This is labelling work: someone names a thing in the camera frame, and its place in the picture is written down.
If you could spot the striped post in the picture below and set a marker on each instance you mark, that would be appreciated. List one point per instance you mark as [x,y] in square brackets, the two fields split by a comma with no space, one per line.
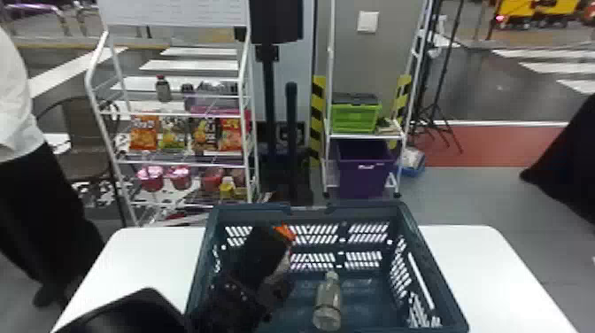
[317,116]
[401,97]

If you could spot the green snack packet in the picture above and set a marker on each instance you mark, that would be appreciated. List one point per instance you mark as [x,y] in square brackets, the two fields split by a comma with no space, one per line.
[173,136]

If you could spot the grey bottle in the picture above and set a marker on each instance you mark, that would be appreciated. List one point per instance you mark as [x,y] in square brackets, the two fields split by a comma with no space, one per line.
[163,90]

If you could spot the orange snack packet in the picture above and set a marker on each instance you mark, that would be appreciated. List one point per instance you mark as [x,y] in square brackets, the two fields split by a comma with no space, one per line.
[144,135]

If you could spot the red snack packet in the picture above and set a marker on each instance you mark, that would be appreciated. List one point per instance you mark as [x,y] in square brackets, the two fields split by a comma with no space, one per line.
[231,135]

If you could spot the black tripod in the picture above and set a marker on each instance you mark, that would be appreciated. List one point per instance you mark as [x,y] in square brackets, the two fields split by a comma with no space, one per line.
[439,93]

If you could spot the black snack packet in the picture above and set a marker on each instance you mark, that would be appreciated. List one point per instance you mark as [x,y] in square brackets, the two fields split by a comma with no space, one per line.
[204,135]

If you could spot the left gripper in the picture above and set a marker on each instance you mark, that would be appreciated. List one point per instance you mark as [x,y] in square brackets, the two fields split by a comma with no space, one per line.
[272,288]

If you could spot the green crate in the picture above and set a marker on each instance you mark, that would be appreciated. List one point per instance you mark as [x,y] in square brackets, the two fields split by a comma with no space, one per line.
[355,118]

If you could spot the purple crate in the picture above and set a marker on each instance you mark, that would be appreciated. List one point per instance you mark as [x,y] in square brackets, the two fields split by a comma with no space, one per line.
[362,179]

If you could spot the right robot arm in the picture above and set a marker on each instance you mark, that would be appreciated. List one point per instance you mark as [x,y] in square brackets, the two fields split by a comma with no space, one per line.
[569,162]

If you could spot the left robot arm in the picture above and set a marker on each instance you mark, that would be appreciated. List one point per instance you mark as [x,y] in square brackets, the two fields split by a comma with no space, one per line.
[135,314]

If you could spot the white shelf trolley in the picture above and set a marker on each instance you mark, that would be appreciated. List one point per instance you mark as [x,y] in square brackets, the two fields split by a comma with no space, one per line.
[329,93]

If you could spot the dark bottle with orange cap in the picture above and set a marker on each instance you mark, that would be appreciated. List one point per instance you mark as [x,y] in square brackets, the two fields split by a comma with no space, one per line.
[262,251]

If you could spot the person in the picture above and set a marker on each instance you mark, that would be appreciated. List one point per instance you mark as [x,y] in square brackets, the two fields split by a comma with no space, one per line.
[32,209]

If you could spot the yellow bottle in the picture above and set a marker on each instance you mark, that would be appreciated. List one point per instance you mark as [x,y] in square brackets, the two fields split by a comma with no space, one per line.
[227,189]

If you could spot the clear bottle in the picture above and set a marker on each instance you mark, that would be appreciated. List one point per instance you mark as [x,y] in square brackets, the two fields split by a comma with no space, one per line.
[327,302]

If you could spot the blue basket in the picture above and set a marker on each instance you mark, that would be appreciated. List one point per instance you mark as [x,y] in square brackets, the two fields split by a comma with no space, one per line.
[372,307]

